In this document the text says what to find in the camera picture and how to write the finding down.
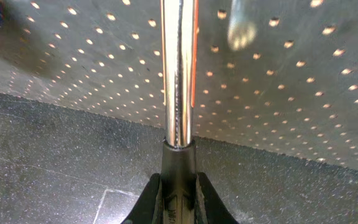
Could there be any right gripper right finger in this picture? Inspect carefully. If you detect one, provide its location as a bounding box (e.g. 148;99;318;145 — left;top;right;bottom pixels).
195;172;240;224

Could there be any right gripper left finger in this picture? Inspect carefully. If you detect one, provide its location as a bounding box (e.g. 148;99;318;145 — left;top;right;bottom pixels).
120;172;163;224

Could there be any hammer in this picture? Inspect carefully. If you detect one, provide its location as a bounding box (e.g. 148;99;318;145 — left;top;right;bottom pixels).
159;0;200;224

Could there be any black pegboard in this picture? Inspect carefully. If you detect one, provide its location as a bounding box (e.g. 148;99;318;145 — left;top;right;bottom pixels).
0;0;358;174

